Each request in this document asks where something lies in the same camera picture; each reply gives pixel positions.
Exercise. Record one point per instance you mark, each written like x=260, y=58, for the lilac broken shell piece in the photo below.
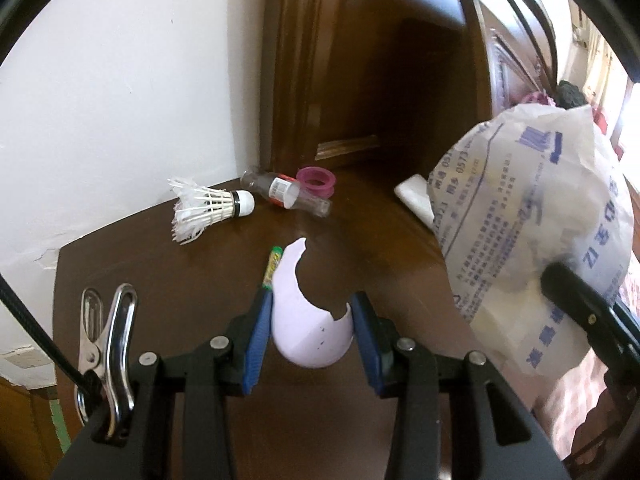
x=305, y=330

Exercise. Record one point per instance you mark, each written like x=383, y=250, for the metal spring clip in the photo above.
x=117, y=360

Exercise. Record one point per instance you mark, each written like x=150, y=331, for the white wall cover plate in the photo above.
x=25, y=367

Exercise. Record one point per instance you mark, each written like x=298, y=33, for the white bag with blue print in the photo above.
x=500, y=210

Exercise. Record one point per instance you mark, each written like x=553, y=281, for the small clear plastic bottle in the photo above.
x=280, y=190

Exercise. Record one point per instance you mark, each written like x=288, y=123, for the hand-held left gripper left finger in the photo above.
x=260, y=340

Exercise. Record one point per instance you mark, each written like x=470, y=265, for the dark wooden bed frame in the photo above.
x=400, y=60

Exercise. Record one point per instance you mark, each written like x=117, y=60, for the light brown wooden cabinet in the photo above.
x=25, y=435

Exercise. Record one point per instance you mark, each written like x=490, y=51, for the dark cloth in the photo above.
x=570, y=94

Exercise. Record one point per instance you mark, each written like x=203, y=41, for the dark wooden nightstand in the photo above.
x=175, y=280

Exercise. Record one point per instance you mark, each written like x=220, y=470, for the white feather shuttlecock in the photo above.
x=210, y=205

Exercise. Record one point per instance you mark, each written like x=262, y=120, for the small green yellow tube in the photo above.
x=272, y=265

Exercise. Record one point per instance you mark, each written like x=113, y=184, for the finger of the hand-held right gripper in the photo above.
x=580, y=300

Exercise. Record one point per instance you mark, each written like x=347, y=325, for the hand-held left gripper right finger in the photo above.
x=367, y=345

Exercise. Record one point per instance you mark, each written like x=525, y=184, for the green foam floor mat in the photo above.
x=59, y=425

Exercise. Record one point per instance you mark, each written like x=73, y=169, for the beige blanket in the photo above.
x=575, y=400

